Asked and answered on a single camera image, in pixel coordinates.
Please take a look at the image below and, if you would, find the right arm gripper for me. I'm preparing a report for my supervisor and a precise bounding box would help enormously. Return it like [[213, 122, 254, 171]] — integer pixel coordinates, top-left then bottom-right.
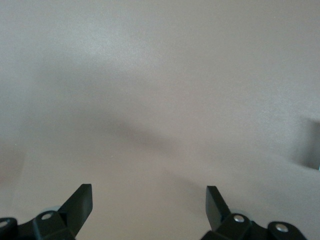
[[306, 118, 320, 172]]

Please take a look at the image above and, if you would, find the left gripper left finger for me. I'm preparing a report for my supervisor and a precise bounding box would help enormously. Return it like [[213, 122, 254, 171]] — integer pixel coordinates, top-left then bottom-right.
[[0, 183, 93, 240]]

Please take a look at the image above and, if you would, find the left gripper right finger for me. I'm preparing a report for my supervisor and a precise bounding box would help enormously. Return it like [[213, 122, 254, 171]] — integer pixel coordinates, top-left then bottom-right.
[[201, 185, 305, 240]]

